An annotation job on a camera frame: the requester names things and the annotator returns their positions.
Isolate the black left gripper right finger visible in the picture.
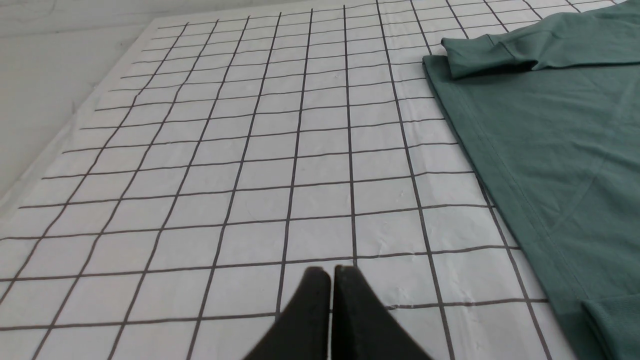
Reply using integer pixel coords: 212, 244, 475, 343
331, 265, 431, 360

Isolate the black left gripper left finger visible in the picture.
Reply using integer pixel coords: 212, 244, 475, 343
245, 267, 332, 360

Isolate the green long-sleeved shirt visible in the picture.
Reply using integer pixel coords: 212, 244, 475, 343
423, 0, 640, 360

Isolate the white grid tablecloth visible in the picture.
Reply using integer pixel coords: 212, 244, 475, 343
0, 0, 613, 360

